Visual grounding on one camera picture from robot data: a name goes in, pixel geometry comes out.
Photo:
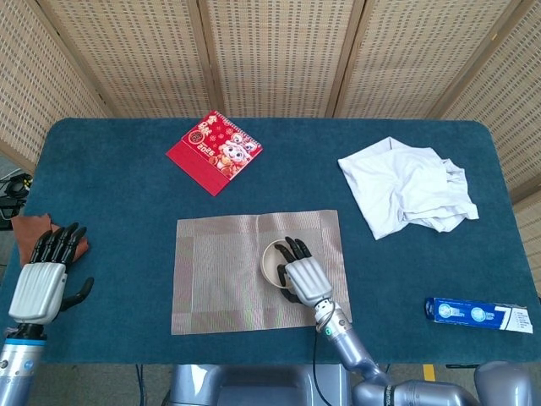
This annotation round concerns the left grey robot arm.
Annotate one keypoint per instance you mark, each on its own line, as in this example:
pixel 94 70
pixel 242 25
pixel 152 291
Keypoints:
pixel 17 372

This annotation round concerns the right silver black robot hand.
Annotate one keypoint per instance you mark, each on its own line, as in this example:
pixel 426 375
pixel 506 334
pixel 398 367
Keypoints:
pixel 308 281

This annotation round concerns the red desk calendar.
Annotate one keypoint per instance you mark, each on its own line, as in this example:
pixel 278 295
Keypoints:
pixel 203 156

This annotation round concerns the woven bamboo screen panel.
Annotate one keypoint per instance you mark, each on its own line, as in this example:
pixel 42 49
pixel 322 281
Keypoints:
pixel 139 63
pixel 34 105
pixel 422 59
pixel 520 105
pixel 279 59

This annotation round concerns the blue toothpaste box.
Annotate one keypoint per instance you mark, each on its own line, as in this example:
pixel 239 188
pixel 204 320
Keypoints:
pixel 465 313

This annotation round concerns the white crumpled shirt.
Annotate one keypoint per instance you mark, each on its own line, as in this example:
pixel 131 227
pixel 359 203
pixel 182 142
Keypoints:
pixel 393 182

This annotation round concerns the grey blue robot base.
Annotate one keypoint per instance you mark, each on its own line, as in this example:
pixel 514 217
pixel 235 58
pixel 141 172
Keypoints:
pixel 253 387

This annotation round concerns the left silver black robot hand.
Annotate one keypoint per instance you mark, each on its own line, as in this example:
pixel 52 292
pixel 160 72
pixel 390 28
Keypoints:
pixel 38 294

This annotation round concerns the silver woven placemat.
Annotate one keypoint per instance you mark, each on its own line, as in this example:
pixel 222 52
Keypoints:
pixel 220 275

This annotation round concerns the cream round bowl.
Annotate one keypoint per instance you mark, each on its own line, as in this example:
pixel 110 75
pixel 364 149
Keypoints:
pixel 269 262

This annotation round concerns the teal fabric table cover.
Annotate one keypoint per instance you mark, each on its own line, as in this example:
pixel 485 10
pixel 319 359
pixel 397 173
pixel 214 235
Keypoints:
pixel 127 190

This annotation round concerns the brown crumpled cloth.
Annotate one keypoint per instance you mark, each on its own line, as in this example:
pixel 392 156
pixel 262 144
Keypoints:
pixel 25 228

